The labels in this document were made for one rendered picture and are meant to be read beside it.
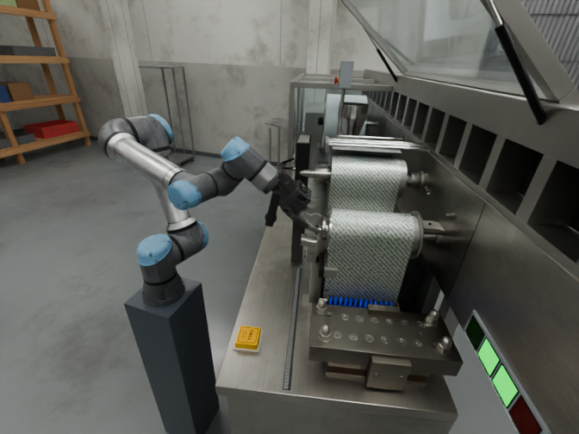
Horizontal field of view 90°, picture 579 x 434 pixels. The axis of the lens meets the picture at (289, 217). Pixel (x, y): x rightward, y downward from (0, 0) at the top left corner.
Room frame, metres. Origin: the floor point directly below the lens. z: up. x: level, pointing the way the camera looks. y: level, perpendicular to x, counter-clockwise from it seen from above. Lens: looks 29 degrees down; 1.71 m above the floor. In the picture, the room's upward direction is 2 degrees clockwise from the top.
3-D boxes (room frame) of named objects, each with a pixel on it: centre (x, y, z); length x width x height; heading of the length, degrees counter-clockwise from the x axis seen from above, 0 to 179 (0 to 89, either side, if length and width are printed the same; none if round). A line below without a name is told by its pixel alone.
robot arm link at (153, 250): (0.84, 0.47, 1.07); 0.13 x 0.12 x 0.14; 147
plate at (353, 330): (0.58, -0.27, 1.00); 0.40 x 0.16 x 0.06; 86
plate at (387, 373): (0.49, -0.28, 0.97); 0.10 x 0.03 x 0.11; 86
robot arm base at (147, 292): (0.83, 0.47, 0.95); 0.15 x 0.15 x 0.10
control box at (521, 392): (0.36, -0.42, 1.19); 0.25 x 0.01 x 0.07; 176
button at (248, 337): (0.63, 0.12, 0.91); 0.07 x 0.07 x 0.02; 86
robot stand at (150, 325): (0.83, 0.47, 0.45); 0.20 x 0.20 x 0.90; 72
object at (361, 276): (0.71, -0.24, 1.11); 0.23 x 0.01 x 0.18; 86
